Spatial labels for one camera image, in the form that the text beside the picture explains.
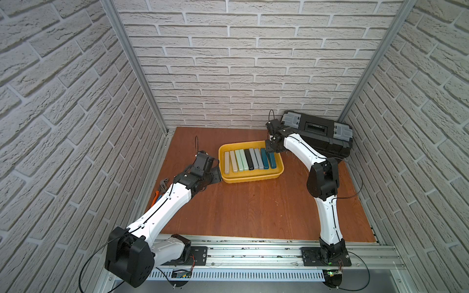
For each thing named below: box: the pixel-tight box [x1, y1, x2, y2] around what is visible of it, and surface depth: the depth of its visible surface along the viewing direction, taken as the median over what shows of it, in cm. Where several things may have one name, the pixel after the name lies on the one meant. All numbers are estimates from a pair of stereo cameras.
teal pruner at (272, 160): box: [268, 151, 277, 170], surface depth 102 cm
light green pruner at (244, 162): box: [238, 148, 250, 171], surface depth 102 cm
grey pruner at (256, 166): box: [249, 148, 259, 170], surface depth 103 cm
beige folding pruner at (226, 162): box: [224, 151, 230, 175], surface depth 102 cm
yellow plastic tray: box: [218, 140, 285, 184], surface depth 102 cm
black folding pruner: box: [243, 148, 255, 171], surface depth 103 cm
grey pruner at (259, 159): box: [254, 147, 264, 170], surface depth 105 cm
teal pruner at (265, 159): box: [260, 147, 270, 170], surface depth 105 cm
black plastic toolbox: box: [280, 110, 354, 159], surface depth 99 cm
